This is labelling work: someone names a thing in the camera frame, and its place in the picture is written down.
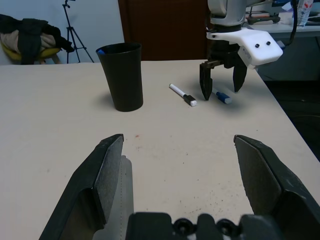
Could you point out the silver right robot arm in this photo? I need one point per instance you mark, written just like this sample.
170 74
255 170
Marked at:
225 12

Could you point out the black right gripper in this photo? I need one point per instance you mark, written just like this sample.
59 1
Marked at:
222 52

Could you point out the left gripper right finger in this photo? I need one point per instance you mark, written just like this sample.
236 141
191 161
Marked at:
275 185

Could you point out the small blue capped marker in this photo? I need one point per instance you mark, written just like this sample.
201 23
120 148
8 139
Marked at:
222 96

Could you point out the white desk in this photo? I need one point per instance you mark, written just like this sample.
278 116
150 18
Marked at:
300 28

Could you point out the clear water bottle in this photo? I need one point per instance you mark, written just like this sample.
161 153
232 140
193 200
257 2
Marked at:
305 12

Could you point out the black flat device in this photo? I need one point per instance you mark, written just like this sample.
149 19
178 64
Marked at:
262 18

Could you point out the dark brown door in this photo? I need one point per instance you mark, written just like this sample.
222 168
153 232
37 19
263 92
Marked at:
162 30

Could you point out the black capped white marker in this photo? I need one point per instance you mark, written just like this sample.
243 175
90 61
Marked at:
180 93

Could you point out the grey glasses case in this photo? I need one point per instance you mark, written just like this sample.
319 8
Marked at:
126 187

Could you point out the black tripod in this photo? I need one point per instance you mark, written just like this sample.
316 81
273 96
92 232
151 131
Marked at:
72 35

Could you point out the black plastic cup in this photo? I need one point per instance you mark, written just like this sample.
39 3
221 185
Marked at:
125 80

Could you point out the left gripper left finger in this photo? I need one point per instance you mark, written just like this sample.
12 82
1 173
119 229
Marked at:
97 180

